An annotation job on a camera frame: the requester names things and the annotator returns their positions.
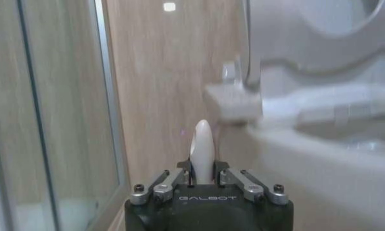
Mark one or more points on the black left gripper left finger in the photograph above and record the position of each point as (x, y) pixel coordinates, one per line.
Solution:
(161, 186)

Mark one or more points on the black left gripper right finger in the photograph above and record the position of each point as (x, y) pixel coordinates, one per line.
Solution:
(253, 187)

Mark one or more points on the white toilet lid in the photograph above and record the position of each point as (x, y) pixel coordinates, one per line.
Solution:
(282, 26)

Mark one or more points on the chrome water valve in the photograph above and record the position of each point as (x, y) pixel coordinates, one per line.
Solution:
(232, 71)

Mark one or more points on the white ceramic toilet bowl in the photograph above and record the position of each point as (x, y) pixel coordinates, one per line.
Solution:
(314, 173)

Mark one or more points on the white toilet side control panel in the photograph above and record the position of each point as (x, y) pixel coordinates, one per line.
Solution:
(236, 103)

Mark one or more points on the glass shower door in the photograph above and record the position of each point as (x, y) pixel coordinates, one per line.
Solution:
(64, 108)

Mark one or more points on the silver shower door frame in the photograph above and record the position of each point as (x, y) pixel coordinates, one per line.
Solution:
(110, 96)

